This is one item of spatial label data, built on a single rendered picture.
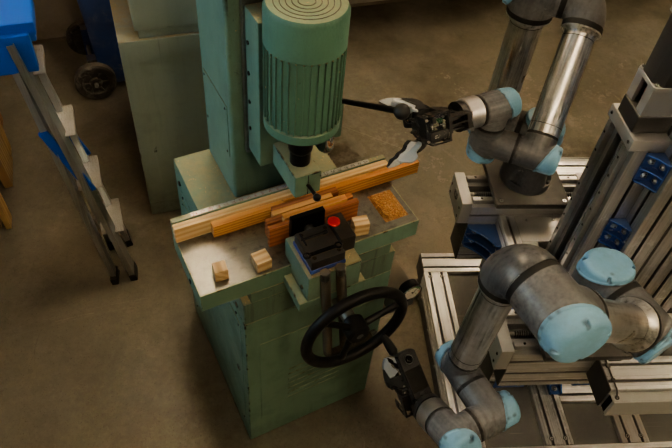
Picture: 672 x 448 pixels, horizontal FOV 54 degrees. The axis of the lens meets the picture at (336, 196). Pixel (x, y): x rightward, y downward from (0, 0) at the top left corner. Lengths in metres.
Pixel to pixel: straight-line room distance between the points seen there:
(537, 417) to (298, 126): 1.32
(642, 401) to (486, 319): 0.60
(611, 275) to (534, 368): 0.37
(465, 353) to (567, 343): 0.35
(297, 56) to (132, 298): 1.61
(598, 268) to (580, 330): 0.44
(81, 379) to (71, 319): 0.26
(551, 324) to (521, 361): 0.63
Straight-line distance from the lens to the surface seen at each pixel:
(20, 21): 2.01
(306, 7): 1.31
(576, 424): 2.35
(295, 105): 1.38
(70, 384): 2.55
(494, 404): 1.50
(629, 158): 1.65
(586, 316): 1.16
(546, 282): 1.18
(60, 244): 2.93
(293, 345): 1.92
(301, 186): 1.59
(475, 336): 1.40
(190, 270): 1.60
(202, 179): 1.94
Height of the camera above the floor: 2.17
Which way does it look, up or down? 47 degrees down
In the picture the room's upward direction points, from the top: 6 degrees clockwise
